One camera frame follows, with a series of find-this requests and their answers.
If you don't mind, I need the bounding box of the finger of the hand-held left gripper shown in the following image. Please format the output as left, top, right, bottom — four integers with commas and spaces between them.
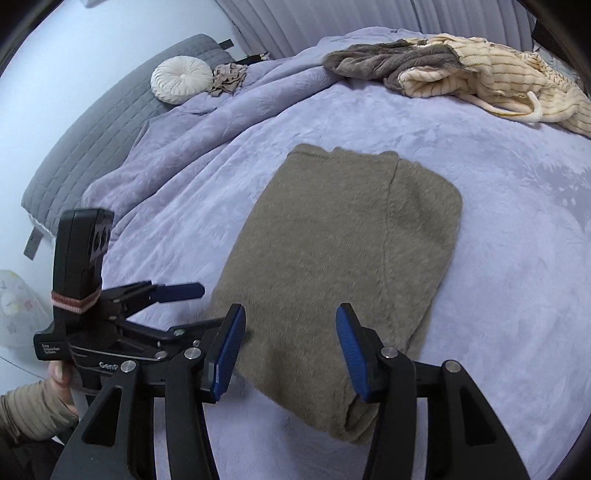
104, 281, 205, 319
117, 318, 228, 358

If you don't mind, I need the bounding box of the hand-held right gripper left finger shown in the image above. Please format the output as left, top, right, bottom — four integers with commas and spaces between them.
48, 303, 247, 480

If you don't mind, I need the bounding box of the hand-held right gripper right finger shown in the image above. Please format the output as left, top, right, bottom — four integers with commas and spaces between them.
335, 303, 532, 480

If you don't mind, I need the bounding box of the olive brown knit sweater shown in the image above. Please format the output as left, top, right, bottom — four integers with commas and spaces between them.
205, 143, 464, 446

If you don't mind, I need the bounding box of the person's left hand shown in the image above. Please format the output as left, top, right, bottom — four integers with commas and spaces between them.
48, 361, 79, 416

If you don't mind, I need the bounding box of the striped elastic band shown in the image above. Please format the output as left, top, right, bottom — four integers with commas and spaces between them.
51, 290, 102, 315

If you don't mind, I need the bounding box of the white printed plastic bag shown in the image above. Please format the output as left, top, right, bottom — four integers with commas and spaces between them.
0, 270, 51, 352

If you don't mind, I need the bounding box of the grey quilted headboard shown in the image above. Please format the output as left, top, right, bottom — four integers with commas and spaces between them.
21, 33, 236, 261

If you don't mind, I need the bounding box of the lavender plush blanket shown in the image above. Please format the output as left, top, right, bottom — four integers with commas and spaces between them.
81, 28, 591, 480

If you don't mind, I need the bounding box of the person's dark clothing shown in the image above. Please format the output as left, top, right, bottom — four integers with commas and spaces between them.
0, 436, 72, 480

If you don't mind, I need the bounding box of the round white pleated cushion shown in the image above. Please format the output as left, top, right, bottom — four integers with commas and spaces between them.
150, 55, 214, 104

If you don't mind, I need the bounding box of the small beige crumpled cloth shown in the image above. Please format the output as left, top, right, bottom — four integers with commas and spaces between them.
208, 62, 249, 97

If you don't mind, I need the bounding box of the grey brown fleece garment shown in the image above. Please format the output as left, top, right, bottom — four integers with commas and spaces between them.
322, 39, 462, 90

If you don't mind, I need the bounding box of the pale grey curtain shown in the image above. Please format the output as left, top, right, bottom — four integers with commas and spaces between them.
215, 0, 539, 61

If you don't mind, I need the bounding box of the cream striped fleece garment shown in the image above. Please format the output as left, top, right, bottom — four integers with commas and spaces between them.
399, 33, 591, 139

